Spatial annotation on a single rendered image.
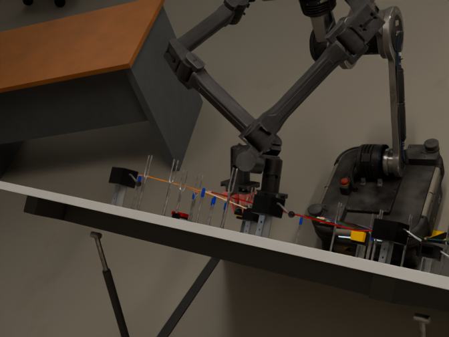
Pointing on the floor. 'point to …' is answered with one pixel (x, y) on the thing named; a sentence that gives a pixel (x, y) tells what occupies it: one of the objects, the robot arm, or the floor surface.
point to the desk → (94, 79)
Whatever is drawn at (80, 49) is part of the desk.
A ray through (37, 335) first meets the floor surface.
